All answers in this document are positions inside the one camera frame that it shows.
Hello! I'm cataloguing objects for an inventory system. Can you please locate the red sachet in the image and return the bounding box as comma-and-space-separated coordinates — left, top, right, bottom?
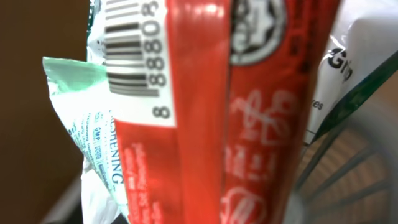
104, 0, 340, 223

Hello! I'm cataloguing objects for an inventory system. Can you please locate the light green sachet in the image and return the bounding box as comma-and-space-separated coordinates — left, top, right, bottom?
42, 57, 129, 223

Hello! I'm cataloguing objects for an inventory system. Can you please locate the grey plastic basket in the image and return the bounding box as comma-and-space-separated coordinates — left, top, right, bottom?
40, 71, 398, 224

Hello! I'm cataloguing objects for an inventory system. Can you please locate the green glove package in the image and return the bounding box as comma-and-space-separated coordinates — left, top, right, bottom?
303, 0, 397, 147

